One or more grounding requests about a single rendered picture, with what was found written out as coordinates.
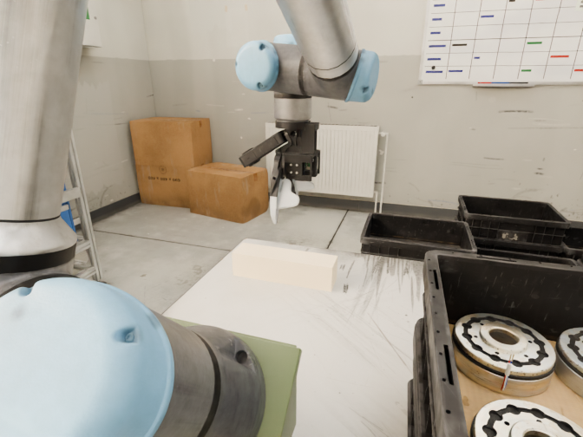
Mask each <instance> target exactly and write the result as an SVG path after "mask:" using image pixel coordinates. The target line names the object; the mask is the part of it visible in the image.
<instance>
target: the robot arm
mask: <svg viewBox="0 0 583 437"><path fill-rule="evenodd" d="M276 2H277V4H278V6H279V8H280V10H281V12H282V14H283V16H284V18H285V20H286V22H287V24H288V26H289V28H290V31H291V34H284V35H278V36H275V37H274V40H273V42H268V41H266V40H258V41H250V42H247V43H246V44H244V45H243V46H242V47H241V48H240V50H239V52H238V54H237V57H236V62H235V68H236V73H237V76H238V78H239V80H240V82H241V83H242V84H243V85H244V86H245V87H246V88H249V89H251V90H256V91H259V92H265V91H273V93H274V118H275V119H276V121H275V127H276V128H282V129H284V130H281V131H279V132H277V133H275V134H274V135H273V136H271V137H270V138H268V139H267V140H265V141H263V142H262V143H260V144H259V145H257V146H256V147H252V148H250V149H247V150H246V151H245V152H244V153H242V156H240V157H239V160H240V162H241V164H242V165H243V167H247V166H255V165H256V164H257V163H258V162H259V161H260V159H261V158H263V157H264V156H266V155H267V154H269V153H270V152H272V151H273V150H275V149H276V148H278V147H280V146H282V145H283V144H285V143H286V142H287V141H288V143H287V144H285V145H283V146H282V147H280V148H278V149H276V150H275V153H276V155H275V157H274V161H273V169H272V176H271V186H270V212H271V217H272V222H273V224H277V221H278V210H279V209H284V208H289V207H294V206H296V205H298V203H299V196H298V192H299V191H305V190H311V189H313V188H314V184H313V183H312V182H311V177H317V176H318V174H320V150H318V149H317V130H318V129H319V122H311V121H309V119H310V118H311V97H312V96H315V97H321V98H328V99H334V100H340V101H344V102H348V101H355V102H367V101H368V100H369V99H370V98H371V97H372V95H373V94H374V92H375V89H376V86H377V79H378V74H379V57H378V54H377V53H376V52H374V51H369V50H365V49H358V45H357V39H356V35H355V31H354V28H353V24H352V20H351V16H350V10H349V6H348V2H347V0H276ZM87 9H88V0H0V437H257V435H258V432H259V429H260V426H261V423H262V420H263V417H264V412H265V379H264V375H263V371H262V368H261V367H260V364H259V361H258V359H257V357H256V356H255V355H254V353H253V352H252V350H251V349H250V348H249V346H248V345H247V344H246V343H245V342H243V341H242V340H241V339H240V338H238V337H237V336H235V335H234V334H233V333H231V332H229V331H227V330H225V329H222V328H219V327H215V326H211V325H194V326H188V327H184V326H182V325H180V324H178V323H176V322H174V321H172V320H171V319H169V318H167V317H165V316H163V315H161V314H160V313H158V312H156V311H154V310H151V309H149V308H148V307H147V306H146V305H145V304H143V303H142V302H140V301H139V300H138V299H137V298H135V297H133V296H131V295H130V294H128V293H127V292H126V291H124V290H121V289H118V288H116V287H114V286H112V285H109V284H104V283H100V282H96V281H90V280H87V279H82V278H79V277H76V276H73V267H74V261H75V248H76V242H77V235H76V233H75V232H74V231H73V230H72V229H71V228H70V227H69V225H68V224H67V223H66V222H65V221H64V220H63V219H62V217H61V209H62V196H63V189H64V182H65V176H66V169H67V162H68V156H69V143H70V136H71V129H72V122H73V116H74V109H75V97H76V90H77V83H78V76H79V69H80V62H81V56H82V43H83V37H84V30H85V23H86V16H87ZM294 131H295V132H294ZM285 177H286V178H285Z"/></svg>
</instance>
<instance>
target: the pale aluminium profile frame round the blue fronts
mask: <svg viewBox="0 0 583 437"><path fill-rule="evenodd" d="M67 165H68V169H69V176H70V180H71V184H72V188H71V189H68V190H66V191H63V196H62V203H64V202H67V201H70V200H72V199H75V203H76V207H77V211H78V216H79V218H76V219H73V220H74V225H78V224H81V228H82V235H83V236H78V235H77V239H78V241H77V242H76V248H75V254H78V253H79V252H81V251H84V250H85V251H86V252H87V255H88V262H87V261H81V260H76V259H75V261H74V267H73V269H77V270H81V271H79V272H78V273H76V274H75V275H73V276H76V277H79V278H82V279H87V278H88V277H91V276H92V278H93V280H94V281H97V282H100V279H103V275H102V268H101V264H100V259H99V255H98V251H97V247H96V242H95V235H94V231H93V226H92V222H91V217H90V214H89V209H88V201H87V197H86V193H85V189H84V184H83V180H82V173H81V168H80V164H79V160H78V156H77V151H76V147H75V139H74V135H73V131H72V129H71V136H70V143H69V156H68V162H67ZM100 283H104V284H107V282H104V281H101V282H100Z"/></svg>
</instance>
